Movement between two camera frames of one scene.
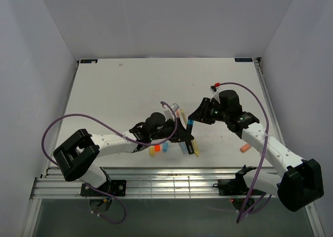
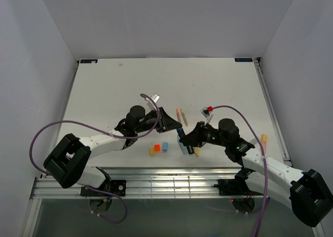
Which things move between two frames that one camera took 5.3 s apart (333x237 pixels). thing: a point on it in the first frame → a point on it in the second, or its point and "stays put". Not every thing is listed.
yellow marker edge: x=195 y=148 stays put
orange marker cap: x=157 y=148 stays put
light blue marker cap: x=165 y=147 stays put
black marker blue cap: x=189 y=126 → x=181 y=134
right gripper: x=201 y=114 → x=195 y=139
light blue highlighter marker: x=184 y=147 stays put
